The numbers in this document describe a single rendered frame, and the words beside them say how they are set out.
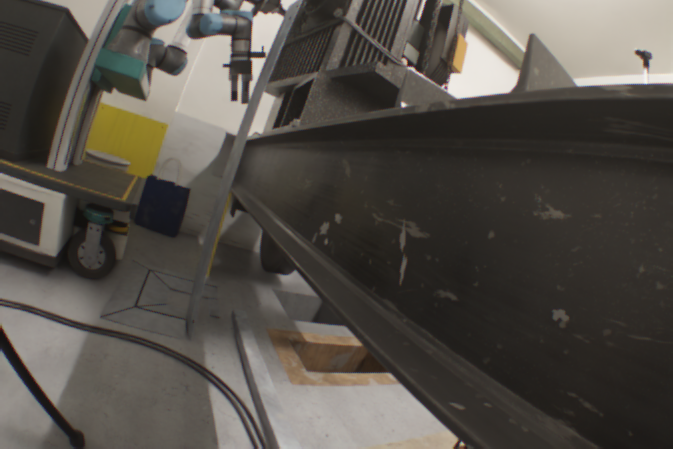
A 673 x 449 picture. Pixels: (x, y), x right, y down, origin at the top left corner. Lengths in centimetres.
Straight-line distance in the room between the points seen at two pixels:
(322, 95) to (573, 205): 82
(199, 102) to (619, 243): 217
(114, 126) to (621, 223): 221
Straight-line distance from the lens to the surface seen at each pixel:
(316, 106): 97
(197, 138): 213
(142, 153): 214
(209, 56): 228
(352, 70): 93
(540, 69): 32
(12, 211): 116
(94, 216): 114
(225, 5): 142
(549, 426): 28
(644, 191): 27
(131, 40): 111
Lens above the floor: 54
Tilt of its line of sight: level
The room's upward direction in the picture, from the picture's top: 18 degrees clockwise
